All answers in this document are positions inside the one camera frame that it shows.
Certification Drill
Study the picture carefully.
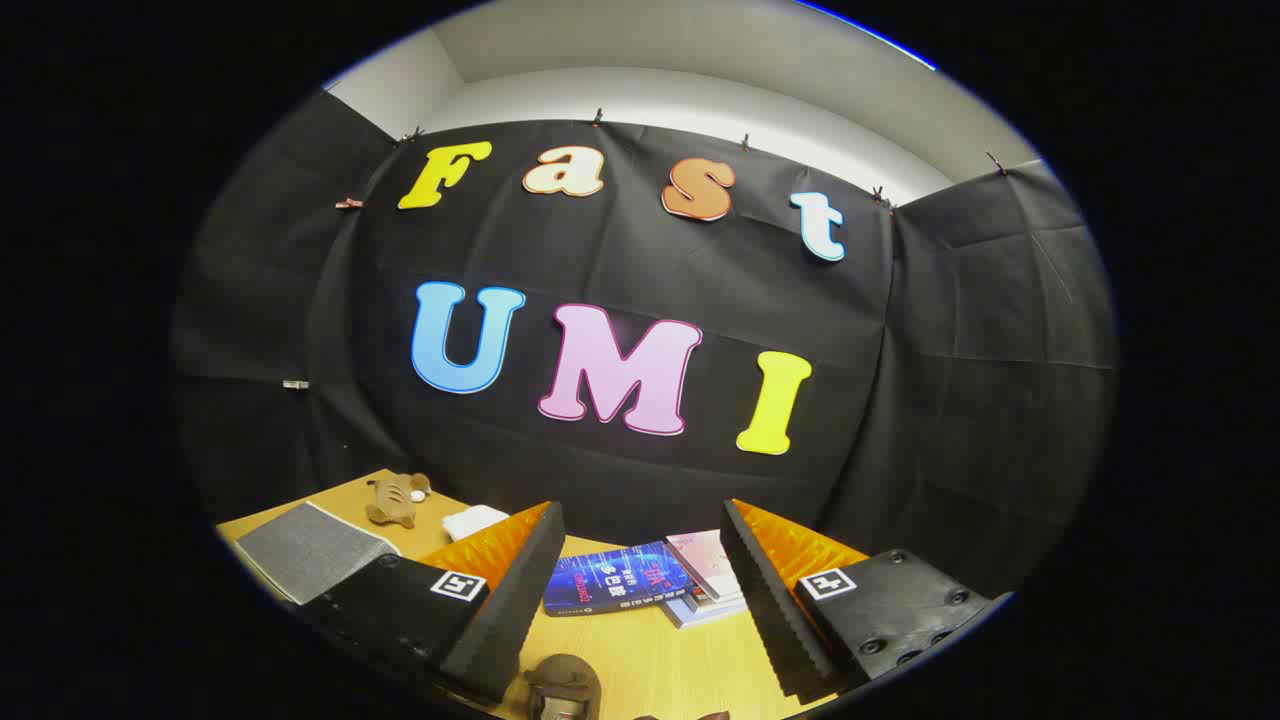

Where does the pink white book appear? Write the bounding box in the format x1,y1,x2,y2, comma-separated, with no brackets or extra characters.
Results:
665,530,746,606

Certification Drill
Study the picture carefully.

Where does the grey fabric storage box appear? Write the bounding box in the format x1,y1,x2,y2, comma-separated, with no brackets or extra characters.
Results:
235,502,401,606

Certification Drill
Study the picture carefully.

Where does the white plush toy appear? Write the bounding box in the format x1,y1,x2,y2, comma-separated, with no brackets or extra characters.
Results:
442,505,511,543

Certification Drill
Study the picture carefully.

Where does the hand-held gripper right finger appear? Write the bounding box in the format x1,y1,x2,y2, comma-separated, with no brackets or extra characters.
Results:
720,498,1011,701

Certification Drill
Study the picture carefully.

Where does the light blue book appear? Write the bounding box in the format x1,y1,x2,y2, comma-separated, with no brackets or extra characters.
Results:
660,595,749,629

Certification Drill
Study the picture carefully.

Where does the brown plush toy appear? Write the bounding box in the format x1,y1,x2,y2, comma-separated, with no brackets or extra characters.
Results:
365,473,433,529

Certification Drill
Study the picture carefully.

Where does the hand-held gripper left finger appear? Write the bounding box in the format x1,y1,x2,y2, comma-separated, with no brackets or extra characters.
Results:
300,500,567,703

